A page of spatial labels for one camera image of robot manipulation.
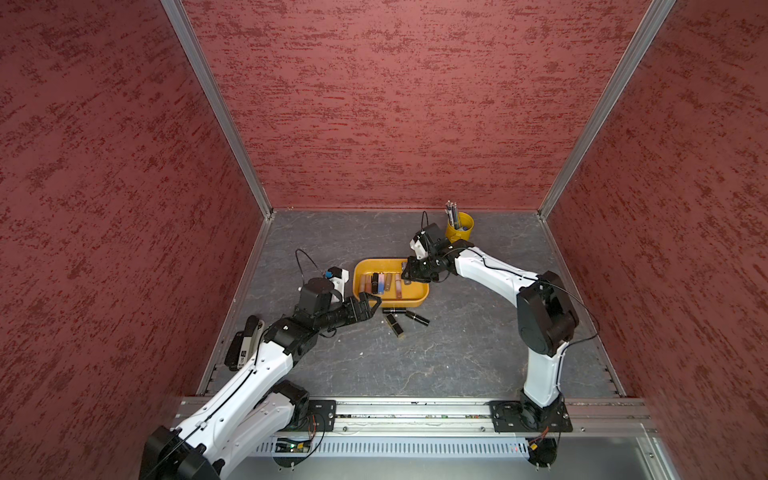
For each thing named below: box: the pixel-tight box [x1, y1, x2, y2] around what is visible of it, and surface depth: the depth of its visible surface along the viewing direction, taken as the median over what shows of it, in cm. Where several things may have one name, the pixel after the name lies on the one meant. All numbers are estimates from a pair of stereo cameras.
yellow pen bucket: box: [445, 212, 474, 244], surface depth 105 cm
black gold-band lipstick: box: [382, 307, 407, 314], surface depth 94 cm
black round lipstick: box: [371, 272, 379, 294], surface depth 99 cm
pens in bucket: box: [444, 200, 459, 230], surface depth 102 cm
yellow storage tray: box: [353, 258, 430, 308], surface depth 99 cm
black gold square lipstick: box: [385, 313, 404, 338], surface depth 91 cm
